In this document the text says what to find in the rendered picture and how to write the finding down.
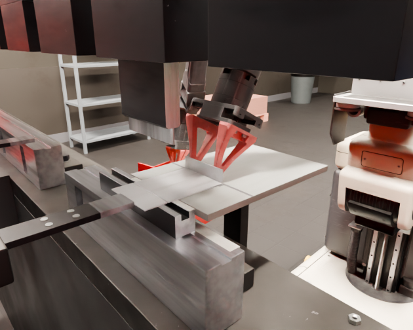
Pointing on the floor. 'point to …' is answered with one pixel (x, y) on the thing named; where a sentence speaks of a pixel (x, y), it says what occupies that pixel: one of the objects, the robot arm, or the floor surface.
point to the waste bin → (301, 88)
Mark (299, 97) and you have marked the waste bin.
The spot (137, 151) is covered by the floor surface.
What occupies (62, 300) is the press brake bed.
